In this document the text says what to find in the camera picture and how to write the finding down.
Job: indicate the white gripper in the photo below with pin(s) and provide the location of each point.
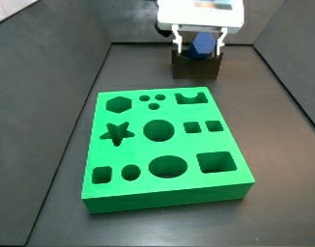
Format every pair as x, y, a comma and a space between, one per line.
201, 16

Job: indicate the blue hexagonal prism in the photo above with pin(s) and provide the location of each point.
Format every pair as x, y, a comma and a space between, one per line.
203, 46

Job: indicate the black curved holder stand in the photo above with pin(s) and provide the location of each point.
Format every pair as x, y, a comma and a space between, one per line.
203, 69

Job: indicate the green shape sorter block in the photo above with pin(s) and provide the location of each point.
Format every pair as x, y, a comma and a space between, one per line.
162, 151

